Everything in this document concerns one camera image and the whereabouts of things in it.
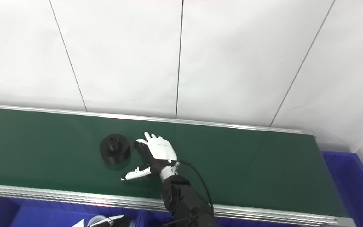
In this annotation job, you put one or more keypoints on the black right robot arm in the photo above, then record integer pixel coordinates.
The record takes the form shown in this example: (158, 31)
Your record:
(184, 201)

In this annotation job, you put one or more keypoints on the green conveyor belt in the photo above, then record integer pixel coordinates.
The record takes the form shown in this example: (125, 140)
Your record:
(247, 167)

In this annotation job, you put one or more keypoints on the blue bin with white parts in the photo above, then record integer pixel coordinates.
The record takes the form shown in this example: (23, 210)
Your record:
(27, 214)

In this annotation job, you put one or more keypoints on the silver conveyor side rail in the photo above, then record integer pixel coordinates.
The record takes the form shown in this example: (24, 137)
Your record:
(200, 122)
(74, 197)

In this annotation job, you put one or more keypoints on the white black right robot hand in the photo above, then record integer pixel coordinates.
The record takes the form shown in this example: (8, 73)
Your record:
(161, 149)

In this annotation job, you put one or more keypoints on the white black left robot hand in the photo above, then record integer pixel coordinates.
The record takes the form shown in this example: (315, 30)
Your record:
(112, 222)

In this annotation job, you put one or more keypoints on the black flanged round part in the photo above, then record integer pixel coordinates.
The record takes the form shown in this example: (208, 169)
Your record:
(115, 148)

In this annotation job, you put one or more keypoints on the empty blue bin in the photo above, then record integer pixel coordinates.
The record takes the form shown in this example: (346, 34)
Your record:
(358, 189)

